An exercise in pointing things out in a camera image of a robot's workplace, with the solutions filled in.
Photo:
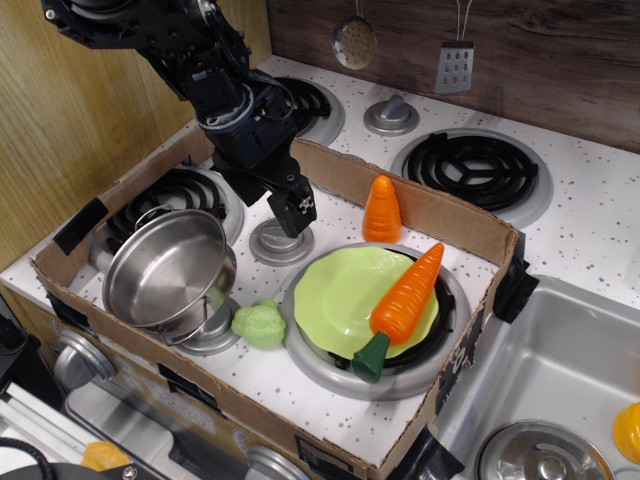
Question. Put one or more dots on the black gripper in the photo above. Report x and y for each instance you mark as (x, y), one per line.
(255, 159)

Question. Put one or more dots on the orange toy carrot green stem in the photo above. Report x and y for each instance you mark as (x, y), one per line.
(396, 315)

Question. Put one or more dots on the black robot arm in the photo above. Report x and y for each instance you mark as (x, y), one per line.
(189, 44)

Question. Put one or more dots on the small orange carrot top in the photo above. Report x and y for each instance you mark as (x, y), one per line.
(382, 218)

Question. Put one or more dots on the light green plastic plate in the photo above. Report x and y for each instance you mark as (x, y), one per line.
(336, 295)

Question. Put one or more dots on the silver centre stove knob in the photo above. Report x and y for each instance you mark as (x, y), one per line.
(270, 245)

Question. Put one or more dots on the silver stove knob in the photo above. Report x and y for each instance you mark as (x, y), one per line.
(392, 117)
(270, 245)

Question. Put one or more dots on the back left stove burner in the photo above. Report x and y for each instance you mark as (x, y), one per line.
(318, 114)

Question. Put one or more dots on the stove burner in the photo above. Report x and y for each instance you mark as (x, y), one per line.
(406, 375)
(181, 188)
(318, 114)
(490, 170)

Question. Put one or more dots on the front left stove burner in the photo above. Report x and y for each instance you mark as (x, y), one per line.
(181, 188)

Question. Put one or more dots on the light green toy vegetable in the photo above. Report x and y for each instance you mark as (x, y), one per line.
(261, 325)

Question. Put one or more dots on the silver back stove knob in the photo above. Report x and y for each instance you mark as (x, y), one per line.
(392, 117)

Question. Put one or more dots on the stainless steel pot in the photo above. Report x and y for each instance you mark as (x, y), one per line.
(172, 275)

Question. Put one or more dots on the silver knob under pot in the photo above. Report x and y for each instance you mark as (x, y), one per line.
(216, 334)

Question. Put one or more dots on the hanging silver slotted spoon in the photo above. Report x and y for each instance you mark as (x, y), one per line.
(354, 41)

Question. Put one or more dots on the front right stove burner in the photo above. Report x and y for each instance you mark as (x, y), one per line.
(406, 375)

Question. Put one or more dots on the back right stove burner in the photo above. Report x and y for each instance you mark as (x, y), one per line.
(490, 170)

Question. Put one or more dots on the hanging silver spatula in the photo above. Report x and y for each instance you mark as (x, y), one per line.
(455, 66)

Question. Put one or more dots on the silver front bottom knob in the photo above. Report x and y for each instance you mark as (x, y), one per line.
(267, 464)

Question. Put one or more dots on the silver front left knob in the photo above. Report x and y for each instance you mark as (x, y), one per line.
(80, 362)

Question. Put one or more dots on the stainless steel sink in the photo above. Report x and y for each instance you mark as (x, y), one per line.
(571, 358)

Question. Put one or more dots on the orange toy at bottom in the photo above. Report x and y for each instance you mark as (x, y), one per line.
(102, 456)

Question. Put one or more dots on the yellow toy in sink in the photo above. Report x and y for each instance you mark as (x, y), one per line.
(626, 431)

